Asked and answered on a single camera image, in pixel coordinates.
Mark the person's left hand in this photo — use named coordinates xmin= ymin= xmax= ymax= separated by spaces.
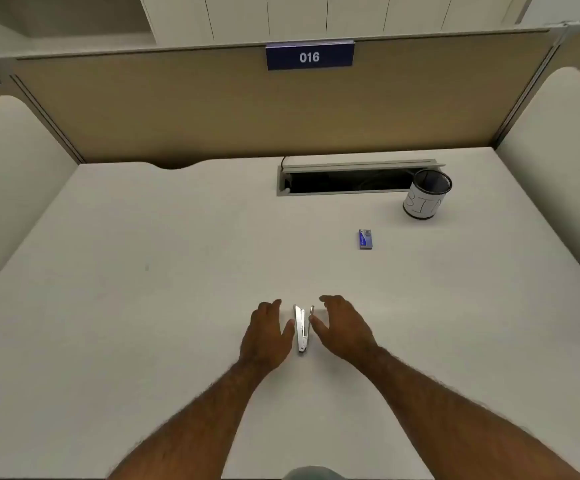
xmin=239 ymin=298 xmax=296 ymax=375

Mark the person's left forearm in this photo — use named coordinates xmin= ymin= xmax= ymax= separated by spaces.
xmin=105 ymin=357 xmax=273 ymax=480

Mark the white panelled cabinet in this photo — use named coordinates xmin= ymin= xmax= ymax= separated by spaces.
xmin=137 ymin=0 xmax=536 ymax=47

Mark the black mesh cup white label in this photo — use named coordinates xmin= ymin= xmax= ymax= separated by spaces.
xmin=402 ymin=168 xmax=454 ymax=221

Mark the grey partition post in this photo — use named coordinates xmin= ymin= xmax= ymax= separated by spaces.
xmin=492 ymin=22 xmax=580 ymax=151
xmin=9 ymin=73 xmax=87 ymax=165

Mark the white open shelf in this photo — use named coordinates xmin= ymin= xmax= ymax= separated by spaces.
xmin=0 ymin=0 xmax=153 ymax=61

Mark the person's right hand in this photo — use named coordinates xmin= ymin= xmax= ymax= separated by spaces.
xmin=309 ymin=295 xmax=382 ymax=367

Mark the silver metal stapler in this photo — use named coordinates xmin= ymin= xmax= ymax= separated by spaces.
xmin=293 ymin=304 xmax=316 ymax=355

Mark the grey desk cable tray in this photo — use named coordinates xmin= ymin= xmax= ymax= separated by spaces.
xmin=276 ymin=158 xmax=446 ymax=197

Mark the white rounded side divider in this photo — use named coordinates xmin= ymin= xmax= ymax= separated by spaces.
xmin=494 ymin=67 xmax=580 ymax=301
xmin=0 ymin=95 xmax=80 ymax=313

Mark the person's right forearm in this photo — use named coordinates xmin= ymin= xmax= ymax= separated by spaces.
xmin=347 ymin=344 xmax=580 ymax=480

